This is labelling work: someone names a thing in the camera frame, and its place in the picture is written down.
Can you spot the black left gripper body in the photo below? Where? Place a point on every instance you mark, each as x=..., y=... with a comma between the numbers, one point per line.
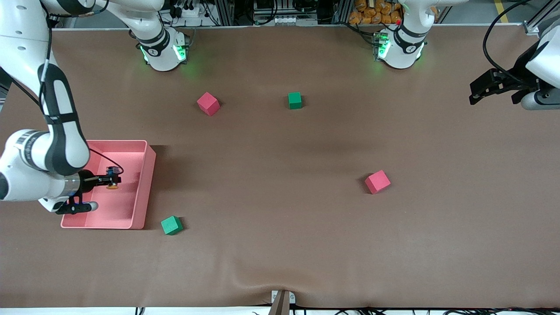
x=522, y=72

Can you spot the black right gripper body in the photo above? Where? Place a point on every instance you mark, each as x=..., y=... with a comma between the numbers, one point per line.
x=89, y=182

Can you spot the yellow capped push button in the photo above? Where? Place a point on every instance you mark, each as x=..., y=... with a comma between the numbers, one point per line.
x=112, y=187

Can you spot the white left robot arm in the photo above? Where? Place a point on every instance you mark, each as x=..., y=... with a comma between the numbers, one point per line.
x=404, y=48

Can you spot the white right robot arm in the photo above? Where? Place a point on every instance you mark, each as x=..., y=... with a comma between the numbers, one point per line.
x=65, y=144

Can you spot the pink plastic tray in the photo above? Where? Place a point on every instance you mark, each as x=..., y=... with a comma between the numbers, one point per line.
x=118, y=210

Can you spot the green foam cube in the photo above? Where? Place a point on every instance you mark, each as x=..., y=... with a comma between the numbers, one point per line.
x=294, y=100
x=170, y=225

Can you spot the pink foam cube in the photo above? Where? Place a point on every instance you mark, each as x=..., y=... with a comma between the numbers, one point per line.
x=377, y=182
x=208, y=103

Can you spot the orange packaged goods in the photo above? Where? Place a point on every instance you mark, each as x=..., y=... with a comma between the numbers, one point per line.
x=367, y=15

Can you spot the brown table cover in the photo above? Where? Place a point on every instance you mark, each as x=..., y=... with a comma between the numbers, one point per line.
x=280, y=245

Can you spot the white power strip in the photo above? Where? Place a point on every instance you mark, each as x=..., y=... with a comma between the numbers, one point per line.
x=192, y=12

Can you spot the brown wooden strip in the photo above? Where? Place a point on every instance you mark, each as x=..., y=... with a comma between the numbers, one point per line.
x=281, y=306

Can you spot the white terminal block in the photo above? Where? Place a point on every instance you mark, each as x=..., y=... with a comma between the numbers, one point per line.
x=284, y=20

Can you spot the aluminium frame profile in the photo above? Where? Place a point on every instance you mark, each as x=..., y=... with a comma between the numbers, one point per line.
x=536, y=22

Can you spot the aluminium frame post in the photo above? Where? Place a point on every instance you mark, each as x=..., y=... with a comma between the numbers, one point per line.
x=341, y=11
x=225, y=12

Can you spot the grey metal bracket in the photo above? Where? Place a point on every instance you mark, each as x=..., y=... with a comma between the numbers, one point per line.
x=292, y=298

